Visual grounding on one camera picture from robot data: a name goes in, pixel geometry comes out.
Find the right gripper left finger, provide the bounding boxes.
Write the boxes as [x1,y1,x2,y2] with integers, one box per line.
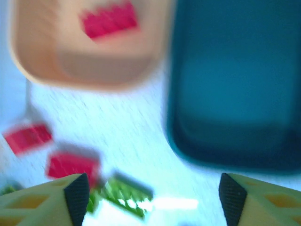
[0,173,91,226]

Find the long green lego brick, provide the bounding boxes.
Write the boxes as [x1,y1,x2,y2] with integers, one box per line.
[88,173,155,219]

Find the orange plastic container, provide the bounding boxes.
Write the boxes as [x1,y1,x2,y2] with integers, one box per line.
[9,0,176,91]

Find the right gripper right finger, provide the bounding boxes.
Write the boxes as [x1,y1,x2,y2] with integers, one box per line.
[218,172,301,226]

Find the red lego brick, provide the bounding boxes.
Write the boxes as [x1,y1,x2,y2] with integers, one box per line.
[2,123,54,155]
[46,152,102,186]
[79,1,141,42]

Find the teal plastic container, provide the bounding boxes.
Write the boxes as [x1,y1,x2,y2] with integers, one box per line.
[166,0,301,176]

